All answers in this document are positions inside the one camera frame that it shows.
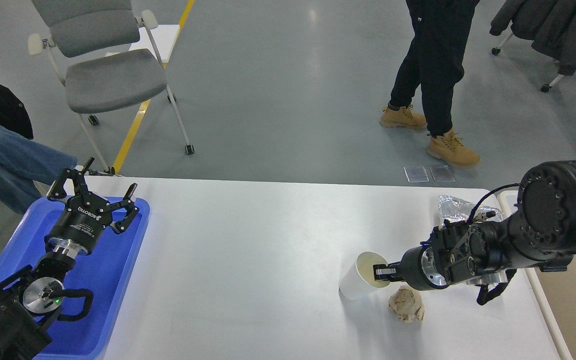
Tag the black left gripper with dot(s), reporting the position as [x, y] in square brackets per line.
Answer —
[80, 221]

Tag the standing person dark clothes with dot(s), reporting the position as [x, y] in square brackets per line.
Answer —
[422, 94]

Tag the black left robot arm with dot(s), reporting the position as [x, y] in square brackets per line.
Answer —
[33, 298]

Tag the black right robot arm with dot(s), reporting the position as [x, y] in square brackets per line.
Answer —
[477, 251]

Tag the right floor metal plate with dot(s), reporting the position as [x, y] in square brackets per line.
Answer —
[442, 173]

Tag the crumpled brown paper ball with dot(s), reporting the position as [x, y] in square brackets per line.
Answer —
[407, 304]

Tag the left floor metal plate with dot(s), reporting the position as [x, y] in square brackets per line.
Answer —
[416, 174]

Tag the floor metal plate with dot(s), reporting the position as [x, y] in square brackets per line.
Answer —
[416, 174]
[442, 173]

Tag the aluminium foil tray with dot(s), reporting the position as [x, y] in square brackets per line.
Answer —
[455, 209]

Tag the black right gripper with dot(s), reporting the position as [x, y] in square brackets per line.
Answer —
[417, 268]

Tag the white board on floor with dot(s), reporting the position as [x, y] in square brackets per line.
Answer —
[164, 37]

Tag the seated person in jeans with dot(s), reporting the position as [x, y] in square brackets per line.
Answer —
[23, 161]

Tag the blue plastic tray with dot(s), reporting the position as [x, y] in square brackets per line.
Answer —
[106, 272]

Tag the grey office chair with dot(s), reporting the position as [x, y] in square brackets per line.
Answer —
[78, 27]

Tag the white paper cup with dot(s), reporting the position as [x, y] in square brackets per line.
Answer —
[359, 280]

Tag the chair with dark jackets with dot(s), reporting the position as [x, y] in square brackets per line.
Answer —
[550, 25]

